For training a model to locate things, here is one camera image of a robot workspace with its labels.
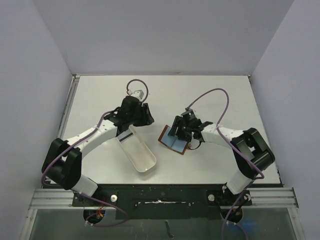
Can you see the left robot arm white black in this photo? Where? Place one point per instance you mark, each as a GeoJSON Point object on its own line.
{"type": "Point", "coordinates": [63, 162]}

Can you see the brown leather card holder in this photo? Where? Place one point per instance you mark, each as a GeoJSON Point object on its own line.
{"type": "Point", "coordinates": [172, 142]}

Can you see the aluminium rail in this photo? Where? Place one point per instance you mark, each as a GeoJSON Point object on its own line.
{"type": "Point", "coordinates": [265, 197]}
{"type": "Point", "coordinates": [68, 105]}

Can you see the aluminium left side rail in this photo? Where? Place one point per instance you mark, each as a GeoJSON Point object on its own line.
{"type": "Point", "coordinates": [68, 105]}

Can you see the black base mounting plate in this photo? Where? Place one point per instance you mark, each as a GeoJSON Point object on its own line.
{"type": "Point", "coordinates": [162, 202]}

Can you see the aluminium front rail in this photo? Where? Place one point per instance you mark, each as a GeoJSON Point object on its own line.
{"type": "Point", "coordinates": [265, 197]}

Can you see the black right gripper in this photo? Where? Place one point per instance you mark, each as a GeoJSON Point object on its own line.
{"type": "Point", "coordinates": [182, 130]}

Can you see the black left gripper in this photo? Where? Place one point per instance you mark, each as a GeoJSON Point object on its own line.
{"type": "Point", "coordinates": [146, 118]}

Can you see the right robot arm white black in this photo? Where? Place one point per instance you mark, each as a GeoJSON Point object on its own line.
{"type": "Point", "coordinates": [251, 152]}

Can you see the white oblong plastic tray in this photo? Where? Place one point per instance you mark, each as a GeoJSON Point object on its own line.
{"type": "Point", "coordinates": [138, 152]}

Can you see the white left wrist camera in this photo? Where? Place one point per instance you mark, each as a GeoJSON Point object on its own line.
{"type": "Point", "coordinates": [139, 94]}

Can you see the credit card with dark stripe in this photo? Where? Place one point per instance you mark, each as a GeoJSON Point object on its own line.
{"type": "Point", "coordinates": [123, 136]}

